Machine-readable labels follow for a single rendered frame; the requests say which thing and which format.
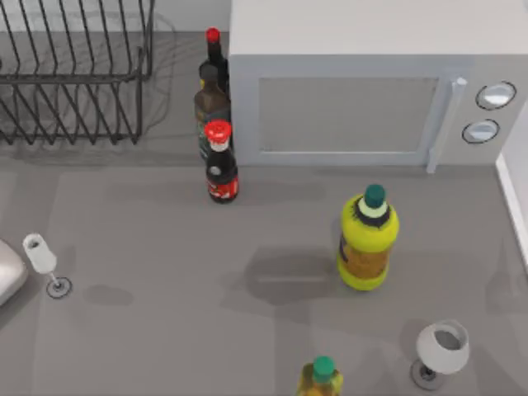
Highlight dark bottle with red label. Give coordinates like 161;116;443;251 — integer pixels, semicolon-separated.
203;119;239;205

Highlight brown bottle with dark cap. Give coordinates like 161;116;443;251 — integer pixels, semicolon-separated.
194;64;233;163

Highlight large yellow green-capped bottle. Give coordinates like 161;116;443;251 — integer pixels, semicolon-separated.
336;184;400;292

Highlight tall dark red-capped bottle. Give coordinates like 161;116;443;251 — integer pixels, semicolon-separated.
199;26;230;94

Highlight pale grey microwave oven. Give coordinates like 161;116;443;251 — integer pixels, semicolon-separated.
228;0;528;173

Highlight small yellow green-capped bottle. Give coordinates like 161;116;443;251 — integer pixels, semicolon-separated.
297;356;344;396

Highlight small microwave knob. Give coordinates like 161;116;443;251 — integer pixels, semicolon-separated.
461;119;501;144

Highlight slim white champagne glass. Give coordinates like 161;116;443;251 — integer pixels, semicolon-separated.
21;233;73;299

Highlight wide white wine glass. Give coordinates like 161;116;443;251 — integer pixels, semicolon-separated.
410;318;471;391

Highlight large microwave knob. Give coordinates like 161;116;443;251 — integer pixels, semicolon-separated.
475;81;518;111

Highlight pale grey rounded box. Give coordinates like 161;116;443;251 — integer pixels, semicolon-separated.
0;238;29;307

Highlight microwave door handle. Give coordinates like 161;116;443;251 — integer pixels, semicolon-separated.
426;76;469;174

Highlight dark wire dish rack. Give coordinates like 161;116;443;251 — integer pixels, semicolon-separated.
0;0;157;146

